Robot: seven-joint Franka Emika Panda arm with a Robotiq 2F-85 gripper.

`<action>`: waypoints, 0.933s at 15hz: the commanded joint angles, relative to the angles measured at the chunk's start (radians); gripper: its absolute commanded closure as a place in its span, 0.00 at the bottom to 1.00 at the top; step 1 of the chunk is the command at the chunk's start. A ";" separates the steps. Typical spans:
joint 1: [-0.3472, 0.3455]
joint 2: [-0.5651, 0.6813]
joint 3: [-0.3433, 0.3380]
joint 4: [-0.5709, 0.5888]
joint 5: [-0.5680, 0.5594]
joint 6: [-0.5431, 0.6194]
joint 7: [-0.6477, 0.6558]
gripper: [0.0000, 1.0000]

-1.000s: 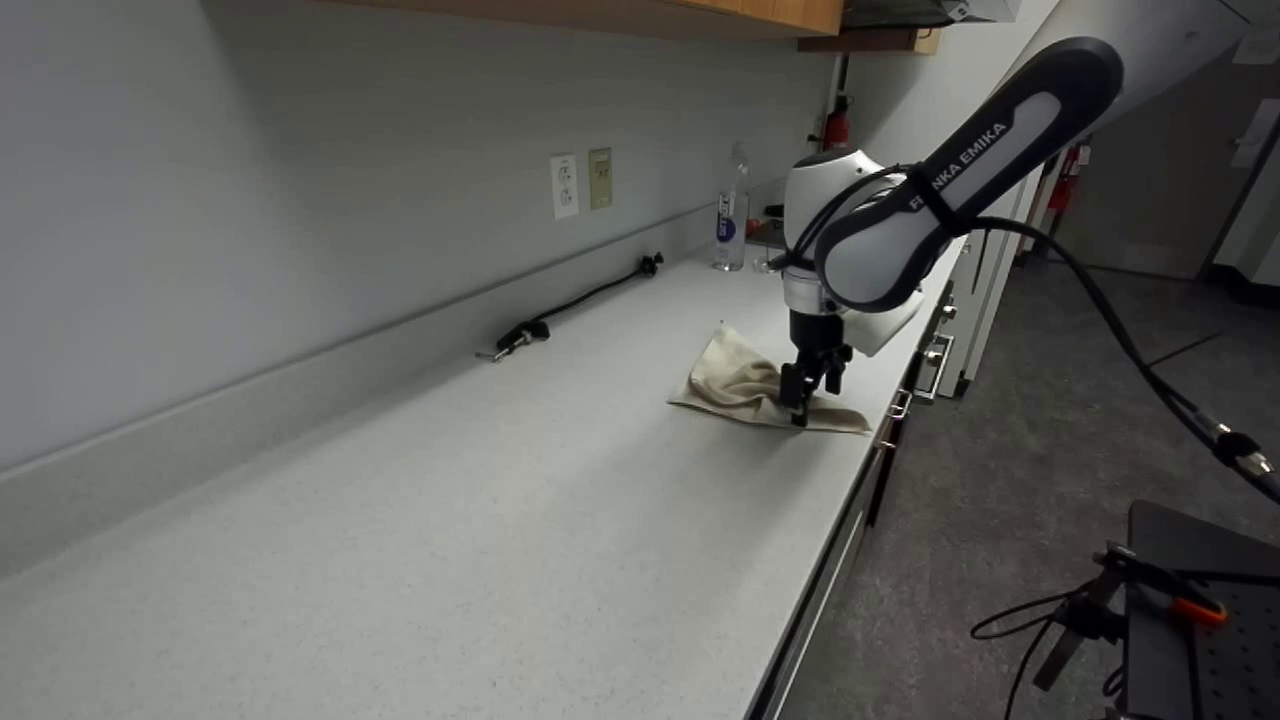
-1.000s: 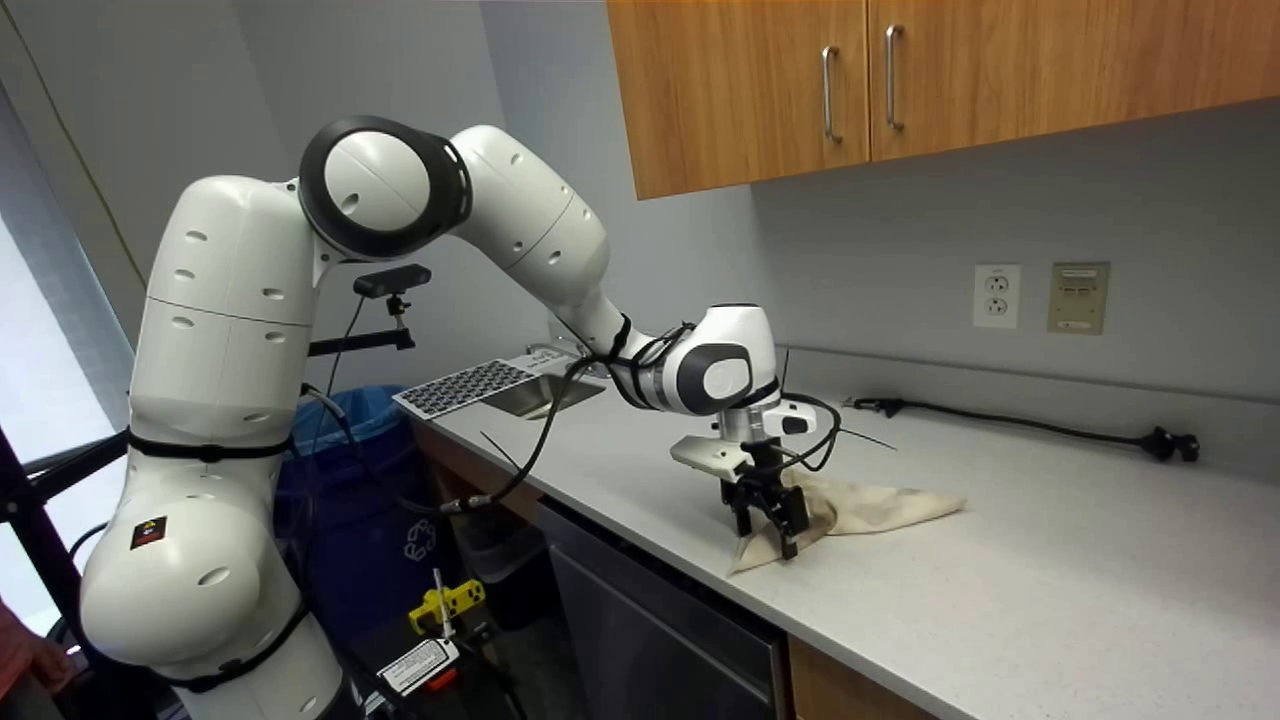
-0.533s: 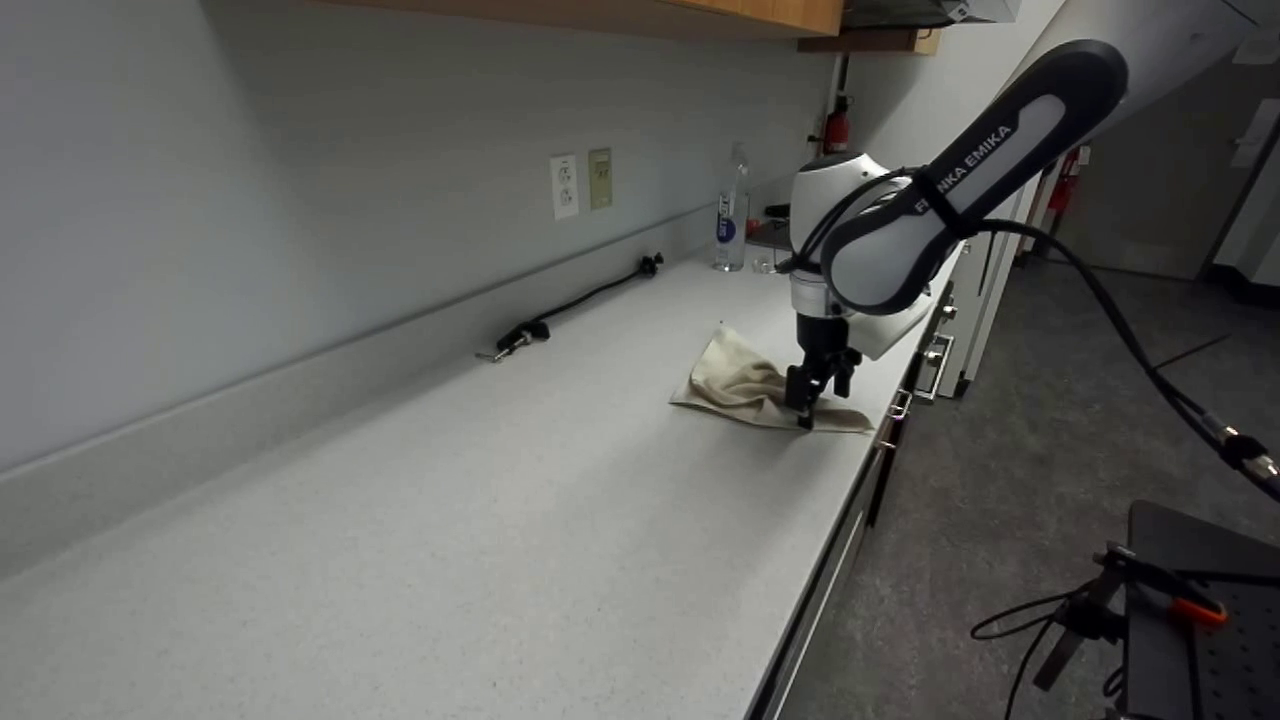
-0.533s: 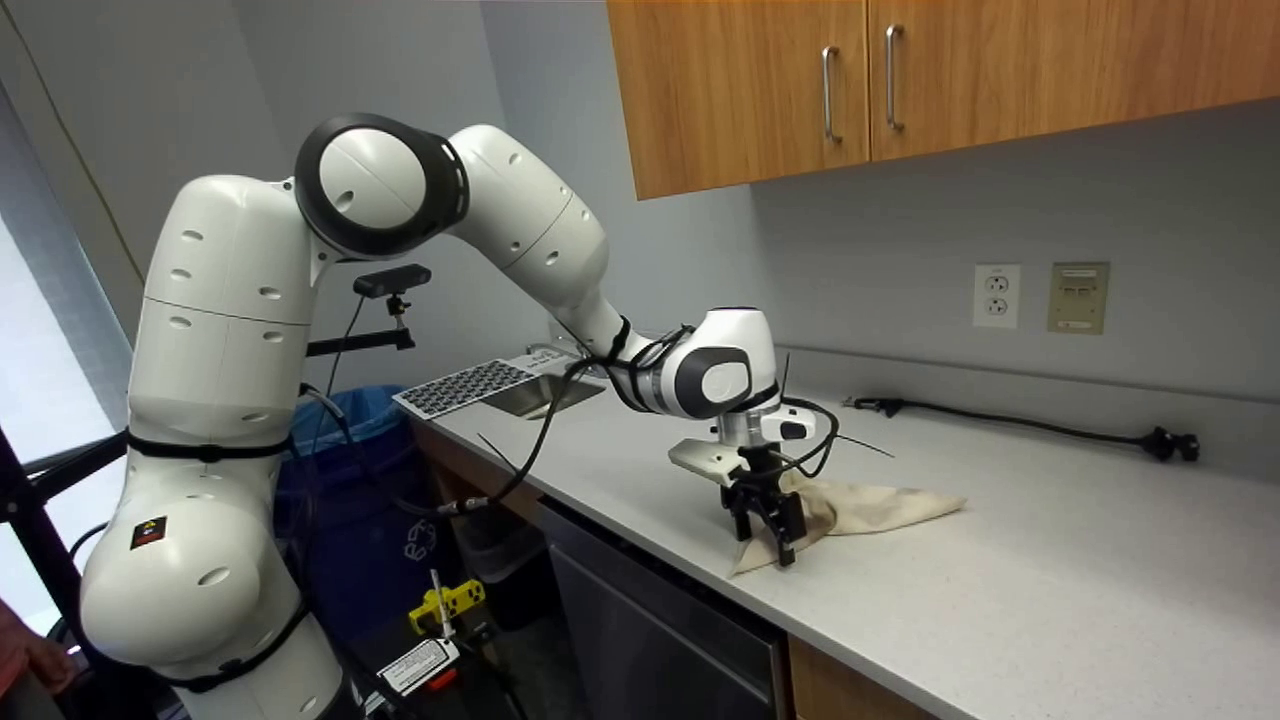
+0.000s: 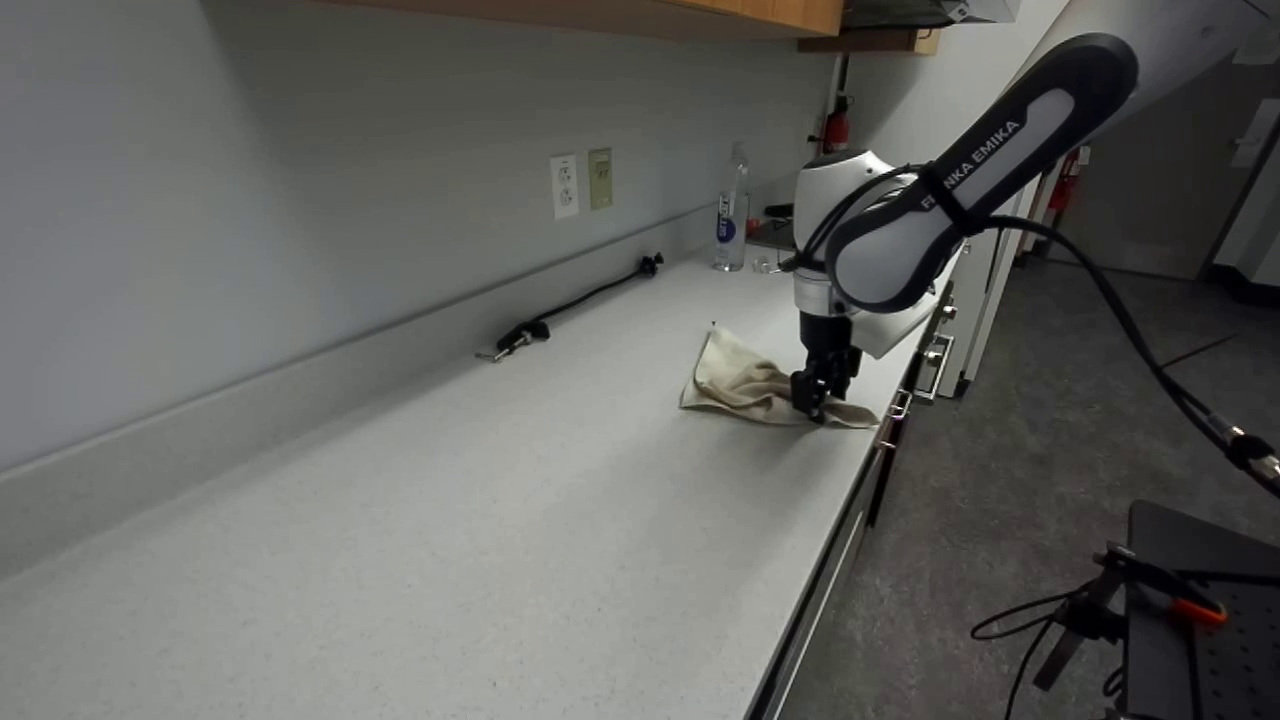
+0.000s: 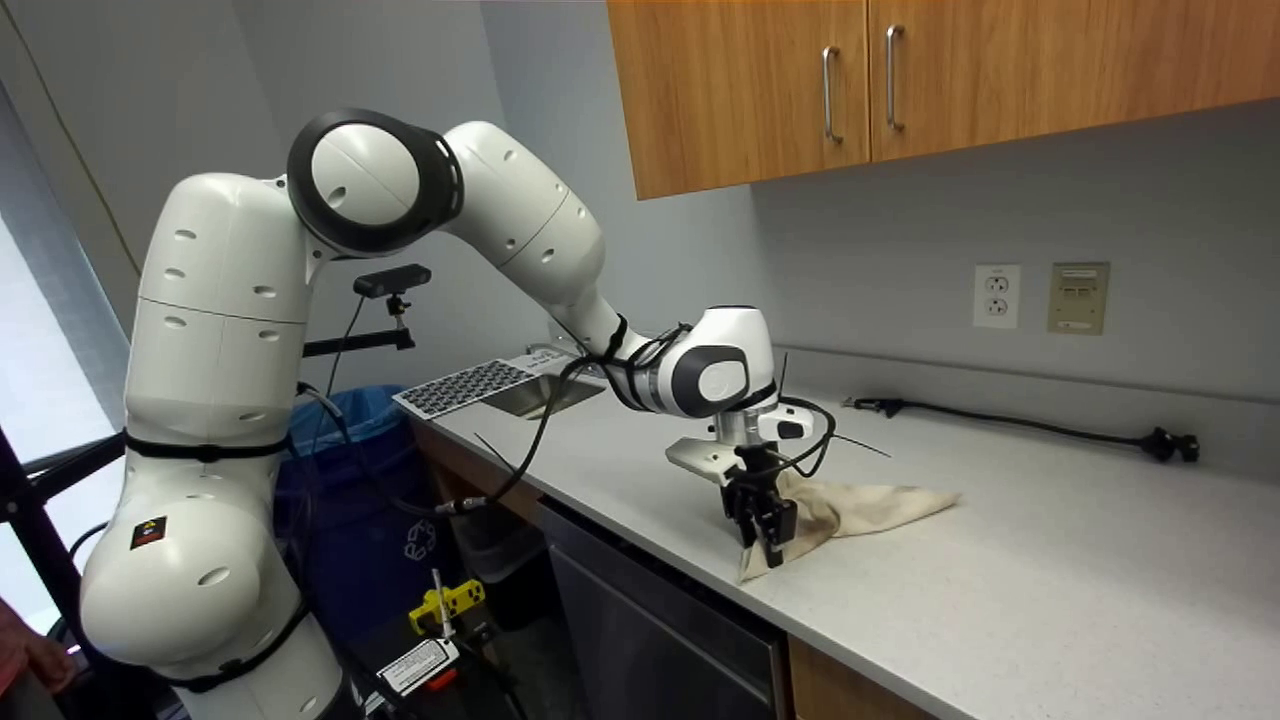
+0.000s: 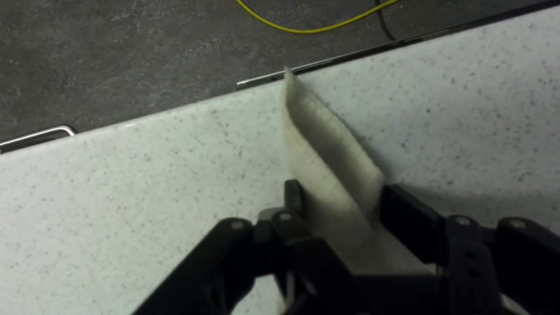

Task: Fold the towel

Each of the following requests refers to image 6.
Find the dark steel dishwasher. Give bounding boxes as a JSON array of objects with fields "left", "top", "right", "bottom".
[{"left": 532, "top": 496, "right": 798, "bottom": 720}]

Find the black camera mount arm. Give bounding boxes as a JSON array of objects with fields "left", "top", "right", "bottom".
[{"left": 302, "top": 293, "right": 420, "bottom": 366}]

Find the white and red device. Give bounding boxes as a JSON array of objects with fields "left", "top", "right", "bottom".
[{"left": 381, "top": 637, "right": 467, "bottom": 702}]

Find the wide wooden cabinet door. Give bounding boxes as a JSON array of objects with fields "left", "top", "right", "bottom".
[{"left": 864, "top": 0, "right": 1280, "bottom": 167}]

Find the yellow clamp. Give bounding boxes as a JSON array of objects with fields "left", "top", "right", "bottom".
[{"left": 404, "top": 572, "right": 494, "bottom": 645}]

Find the wooden base cabinet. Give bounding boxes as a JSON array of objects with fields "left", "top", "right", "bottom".
[{"left": 783, "top": 637, "right": 939, "bottom": 720}]

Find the silver cabinet handle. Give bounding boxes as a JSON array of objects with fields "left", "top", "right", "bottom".
[
  {"left": 882, "top": 22, "right": 912, "bottom": 138},
  {"left": 816, "top": 46, "right": 849, "bottom": 148}
]

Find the steel sink basin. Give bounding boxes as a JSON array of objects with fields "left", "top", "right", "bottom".
[{"left": 485, "top": 374, "right": 608, "bottom": 427}]

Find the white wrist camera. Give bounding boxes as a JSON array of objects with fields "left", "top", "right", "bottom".
[{"left": 661, "top": 431, "right": 747, "bottom": 493}]

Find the wooden sink cabinet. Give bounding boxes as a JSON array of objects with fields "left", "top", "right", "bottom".
[{"left": 418, "top": 427, "right": 548, "bottom": 539}]

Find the black exterior camera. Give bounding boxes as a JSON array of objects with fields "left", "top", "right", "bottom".
[{"left": 354, "top": 259, "right": 438, "bottom": 304}]

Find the beige stained towel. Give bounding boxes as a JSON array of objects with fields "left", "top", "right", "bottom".
[{"left": 734, "top": 478, "right": 964, "bottom": 588}]

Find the chrome faucet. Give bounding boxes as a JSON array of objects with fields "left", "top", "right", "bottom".
[{"left": 526, "top": 336, "right": 595, "bottom": 386}]

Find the blue recycling bin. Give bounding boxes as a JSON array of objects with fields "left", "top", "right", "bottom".
[{"left": 277, "top": 386, "right": 460, "bottom": 659}]

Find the black metal stand frame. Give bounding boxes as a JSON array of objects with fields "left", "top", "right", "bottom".
[{"left": 0, "top": 423, "right": 136, "bottom": 671}]

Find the person forearm red sleeve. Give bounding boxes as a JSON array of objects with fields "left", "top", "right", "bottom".
[{"left": 0, "top": 598, "right": 87, "bottom": 704}]

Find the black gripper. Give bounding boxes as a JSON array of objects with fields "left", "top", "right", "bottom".
[{"left": 716, "top": 440, "right": 804, "bottom": 572}]

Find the beige wall plate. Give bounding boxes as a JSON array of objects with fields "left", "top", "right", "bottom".
[{"left": 1043, "top": 255, "right": 1116, "bottom": 339}]

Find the white electrical outlet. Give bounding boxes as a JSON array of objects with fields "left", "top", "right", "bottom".
[{"left": 967, "top": 259, "right": 1028, "bottom": 336}]

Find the narrow wooden cabinet door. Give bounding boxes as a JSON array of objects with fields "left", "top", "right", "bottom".
[{"left": 604, "top": 0, "right": 873, "bottom": 204}]

